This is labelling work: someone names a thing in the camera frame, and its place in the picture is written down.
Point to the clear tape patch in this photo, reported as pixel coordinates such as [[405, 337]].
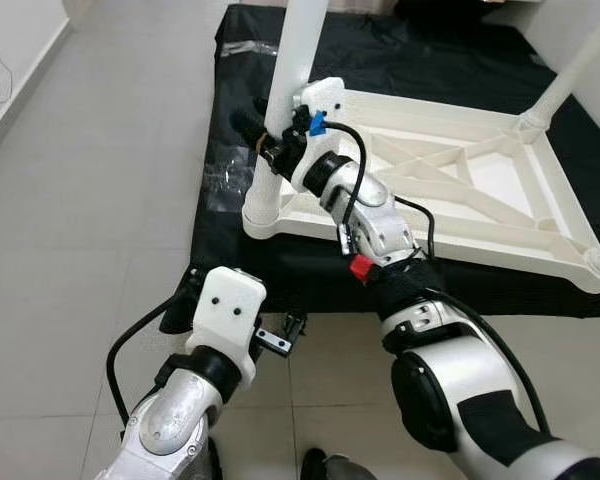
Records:
[[225, 185]]

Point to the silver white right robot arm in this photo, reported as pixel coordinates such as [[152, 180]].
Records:
[[460, 380]]

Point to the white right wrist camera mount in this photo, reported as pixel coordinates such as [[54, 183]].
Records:
[[325, 95]]

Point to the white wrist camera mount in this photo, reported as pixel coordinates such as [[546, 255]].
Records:
[[325, 95], [228, 305]]

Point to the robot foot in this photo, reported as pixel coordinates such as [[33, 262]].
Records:
[[212, 465], [335, 468]]

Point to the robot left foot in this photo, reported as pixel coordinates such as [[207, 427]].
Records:
[[212, 465]]

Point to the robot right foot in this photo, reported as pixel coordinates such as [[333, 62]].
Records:
[[335, 468]]

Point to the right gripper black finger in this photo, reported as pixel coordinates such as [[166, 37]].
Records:
[[250, 122]]

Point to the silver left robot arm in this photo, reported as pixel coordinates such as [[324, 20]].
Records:
[[170, 425]]

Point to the clear plastic film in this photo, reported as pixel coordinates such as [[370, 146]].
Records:
[[250, 47]]

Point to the white plastic children table top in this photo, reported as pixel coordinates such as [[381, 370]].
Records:
[[500, 180]]

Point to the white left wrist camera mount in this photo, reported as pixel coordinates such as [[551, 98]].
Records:
[[228, 305]]

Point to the black cloth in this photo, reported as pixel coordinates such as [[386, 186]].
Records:
[[220, 250]]

